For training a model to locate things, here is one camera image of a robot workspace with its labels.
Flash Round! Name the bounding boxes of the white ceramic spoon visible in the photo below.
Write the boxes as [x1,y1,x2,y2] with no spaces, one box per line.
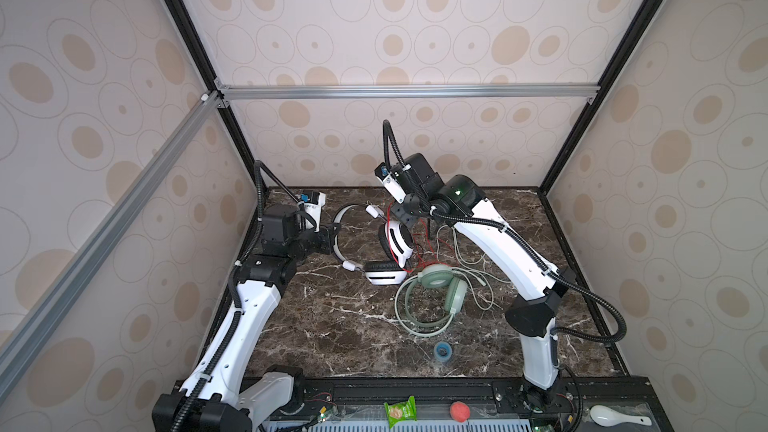
[589,405,652,427]

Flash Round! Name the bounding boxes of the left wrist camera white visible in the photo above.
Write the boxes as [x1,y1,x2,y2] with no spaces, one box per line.
[299,189,326,232]

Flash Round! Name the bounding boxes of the diagonal aluminium frame bar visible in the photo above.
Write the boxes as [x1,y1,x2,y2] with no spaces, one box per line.
[1,91,223,401]

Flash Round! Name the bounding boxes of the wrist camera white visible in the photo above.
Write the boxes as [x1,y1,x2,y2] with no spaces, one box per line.
[374,162,406,204]
[299,189,326,232]

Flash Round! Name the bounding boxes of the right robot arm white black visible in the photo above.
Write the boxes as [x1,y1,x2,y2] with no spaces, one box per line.
[374,120,627,409]

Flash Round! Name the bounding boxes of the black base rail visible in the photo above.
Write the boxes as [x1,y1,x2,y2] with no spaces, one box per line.
[256,376,673,431]

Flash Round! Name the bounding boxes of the red headphone cable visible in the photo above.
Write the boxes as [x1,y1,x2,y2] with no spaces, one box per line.
[383,203,457,272]

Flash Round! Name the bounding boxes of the mint green headphones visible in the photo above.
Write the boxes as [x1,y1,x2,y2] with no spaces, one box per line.
[394,264,469,338]

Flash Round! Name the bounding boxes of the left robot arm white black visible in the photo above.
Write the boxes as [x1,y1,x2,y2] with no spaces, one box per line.
[152,161,333,431]

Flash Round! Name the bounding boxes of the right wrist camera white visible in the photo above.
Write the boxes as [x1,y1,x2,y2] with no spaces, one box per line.
[374,162,406,204]

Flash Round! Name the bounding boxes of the green snack packet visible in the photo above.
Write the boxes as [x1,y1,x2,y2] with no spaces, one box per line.
[384,395,418,429]

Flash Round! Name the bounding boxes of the horizontal aluminium frame bar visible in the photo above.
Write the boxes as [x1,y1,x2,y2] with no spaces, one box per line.
[203,82,600,104]

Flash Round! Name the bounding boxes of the red ball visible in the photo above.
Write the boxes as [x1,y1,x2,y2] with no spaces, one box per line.
[449,401,471,423]

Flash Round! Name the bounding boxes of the blue tape roll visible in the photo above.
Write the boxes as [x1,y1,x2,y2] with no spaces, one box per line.
[433,341,453,363]

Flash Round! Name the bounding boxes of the black white headphones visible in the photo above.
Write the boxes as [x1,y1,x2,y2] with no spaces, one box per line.
[331,203,414,286]

